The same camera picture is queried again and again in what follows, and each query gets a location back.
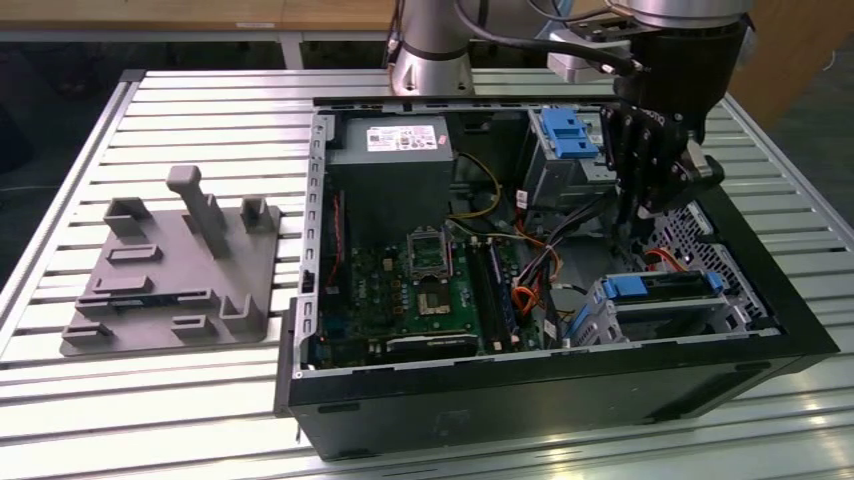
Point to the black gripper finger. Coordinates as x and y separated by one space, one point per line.
695 180
641 155

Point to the hard disk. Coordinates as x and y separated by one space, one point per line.
624 289

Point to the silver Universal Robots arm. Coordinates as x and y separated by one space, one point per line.
435 50

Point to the metal disk bay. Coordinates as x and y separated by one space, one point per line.
668 325

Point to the black RAM slot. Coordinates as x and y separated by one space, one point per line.
483 295

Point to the blue drive latch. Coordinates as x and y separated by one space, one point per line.
568 132

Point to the metal drive cage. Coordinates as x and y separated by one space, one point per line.
568 180

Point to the wooden panel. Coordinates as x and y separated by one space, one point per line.
795 50

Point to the RAM stick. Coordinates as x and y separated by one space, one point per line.
504 295

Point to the grey power supply unit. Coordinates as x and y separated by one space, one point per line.
388 175

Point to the CPU socket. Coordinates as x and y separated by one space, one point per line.
437 300

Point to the green motherboard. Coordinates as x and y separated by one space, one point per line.
394 295

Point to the black graphics card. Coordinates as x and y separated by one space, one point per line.
431 345

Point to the black open PC case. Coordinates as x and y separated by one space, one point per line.
508 405

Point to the grey parts rack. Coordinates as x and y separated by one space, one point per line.
174 280

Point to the green board in rack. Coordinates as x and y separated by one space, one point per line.
144 302

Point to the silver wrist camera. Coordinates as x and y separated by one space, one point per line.
575 62

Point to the wooden desk with white frame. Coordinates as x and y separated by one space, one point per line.
201 20

